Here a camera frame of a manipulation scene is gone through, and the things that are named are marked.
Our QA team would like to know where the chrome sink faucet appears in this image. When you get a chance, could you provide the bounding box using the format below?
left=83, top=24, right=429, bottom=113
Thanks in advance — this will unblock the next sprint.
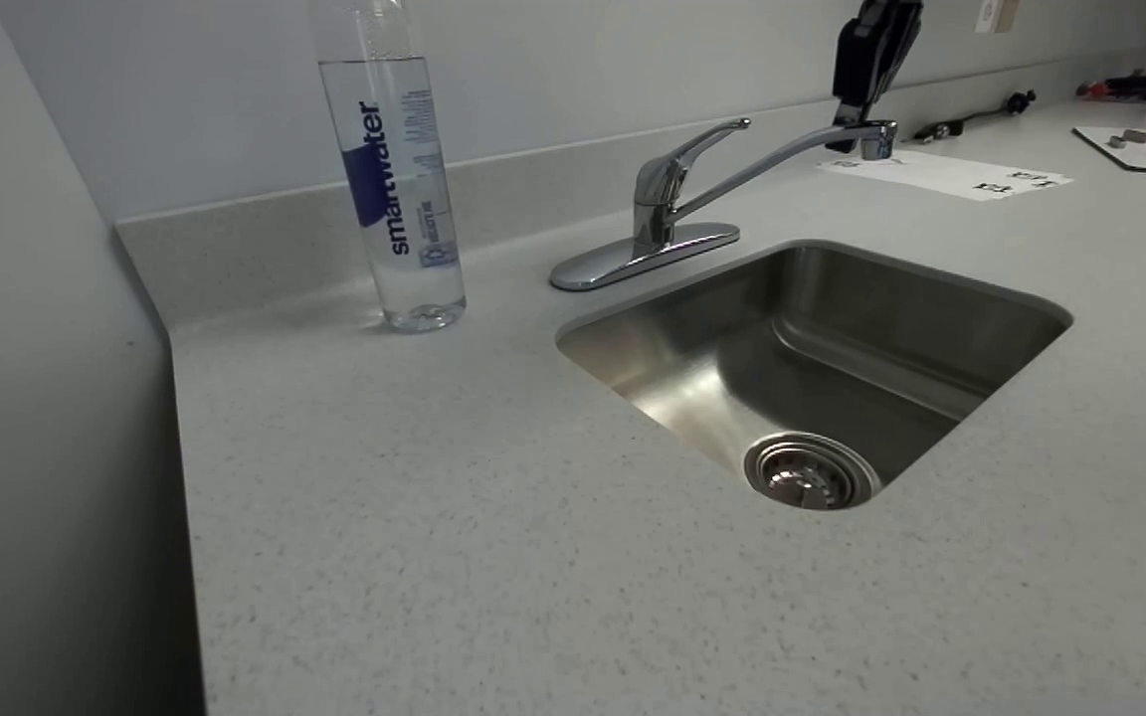
left=547, top=115, right=905, bottom=298

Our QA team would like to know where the long black hand tool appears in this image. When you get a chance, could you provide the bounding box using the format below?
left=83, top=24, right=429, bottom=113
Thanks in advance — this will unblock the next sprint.
left=909, top=88, right=1042, bottom=149

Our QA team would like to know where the printed white paper sheet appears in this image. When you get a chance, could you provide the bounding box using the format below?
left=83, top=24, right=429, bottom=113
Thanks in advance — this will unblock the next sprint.
left=819, top=139, right=1080, bottom=207

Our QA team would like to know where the stainless steel sink basin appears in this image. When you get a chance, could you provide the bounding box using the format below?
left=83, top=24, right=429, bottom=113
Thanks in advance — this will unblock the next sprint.
left=555, top=236, right=1080, bottom=514

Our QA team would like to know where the metal sink drain strainer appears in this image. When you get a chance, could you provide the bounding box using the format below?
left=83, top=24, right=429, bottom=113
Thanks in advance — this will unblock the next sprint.
left=741, top=430, right=884, bottom=514

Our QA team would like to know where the clear plastic water bottle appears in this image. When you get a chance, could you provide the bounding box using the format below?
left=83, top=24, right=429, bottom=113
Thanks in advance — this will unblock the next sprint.
left=311, top=0, right=471, bottom=334

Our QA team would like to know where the white wall outlet plate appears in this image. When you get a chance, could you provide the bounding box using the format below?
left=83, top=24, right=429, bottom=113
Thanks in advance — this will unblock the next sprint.
left=971, top=0, right=1025, bottom=36

